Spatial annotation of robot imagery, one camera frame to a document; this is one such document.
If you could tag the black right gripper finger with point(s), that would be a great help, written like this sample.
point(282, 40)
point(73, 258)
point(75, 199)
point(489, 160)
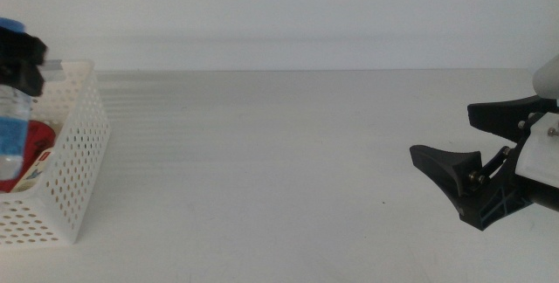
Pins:
point(502, 115)
point(454, 165)

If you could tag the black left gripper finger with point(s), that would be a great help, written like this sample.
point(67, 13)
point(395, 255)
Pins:
point(19, 80)

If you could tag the clear water bottle blue cap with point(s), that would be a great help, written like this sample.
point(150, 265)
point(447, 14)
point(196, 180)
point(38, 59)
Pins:
point(11, 134)

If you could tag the red soda can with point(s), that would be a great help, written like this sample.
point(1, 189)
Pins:
point(39, 141)

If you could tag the yellow oil bottle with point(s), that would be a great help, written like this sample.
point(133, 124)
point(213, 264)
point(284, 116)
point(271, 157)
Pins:
point(35, 171)

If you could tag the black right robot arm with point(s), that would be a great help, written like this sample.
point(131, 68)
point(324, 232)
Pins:
point(546, 195)

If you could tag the white perforated plastic basket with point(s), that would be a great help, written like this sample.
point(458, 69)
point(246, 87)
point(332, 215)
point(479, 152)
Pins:
point(74, 165)

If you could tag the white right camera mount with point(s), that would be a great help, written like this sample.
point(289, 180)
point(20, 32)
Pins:
point(541, 156)

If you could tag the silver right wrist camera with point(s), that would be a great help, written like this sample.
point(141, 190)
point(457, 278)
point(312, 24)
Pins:
point(548, 80)

